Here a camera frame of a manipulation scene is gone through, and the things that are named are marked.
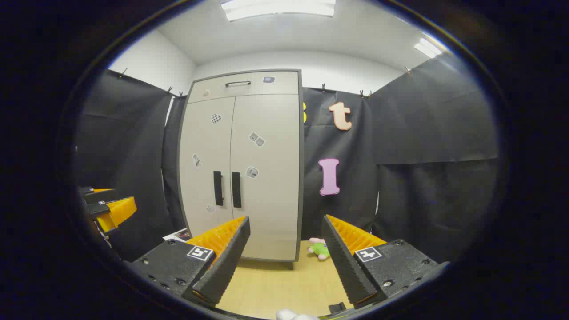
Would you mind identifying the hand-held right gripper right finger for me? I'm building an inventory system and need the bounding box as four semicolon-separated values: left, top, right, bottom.
321;215;449;309

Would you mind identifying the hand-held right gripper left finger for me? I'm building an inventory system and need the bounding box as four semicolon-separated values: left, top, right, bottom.
129;216;251;308

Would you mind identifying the grey cabinet door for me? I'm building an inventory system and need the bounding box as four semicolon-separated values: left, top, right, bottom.
179;97;235;238
230;94;299;260

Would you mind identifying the grey double-door shoe cabinet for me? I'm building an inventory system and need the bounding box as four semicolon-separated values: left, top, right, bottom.
177;69;305;263

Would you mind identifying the grey cabinet drawer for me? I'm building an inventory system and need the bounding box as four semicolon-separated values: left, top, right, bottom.
188;71;299;104

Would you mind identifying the green and pink plush toy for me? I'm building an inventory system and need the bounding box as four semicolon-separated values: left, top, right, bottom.
308;238;332;260

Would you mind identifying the white printed booklet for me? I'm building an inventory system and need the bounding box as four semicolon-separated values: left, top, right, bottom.
163;228;192;244

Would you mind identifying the black backdrop cloth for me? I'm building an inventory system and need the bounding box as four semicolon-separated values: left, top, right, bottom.
73;53;501;265

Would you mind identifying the small ceiling light panel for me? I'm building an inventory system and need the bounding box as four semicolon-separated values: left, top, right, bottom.
413;38;443;58

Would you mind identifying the large ceiling light panel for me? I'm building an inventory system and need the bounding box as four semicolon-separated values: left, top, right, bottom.
221;0;336;22

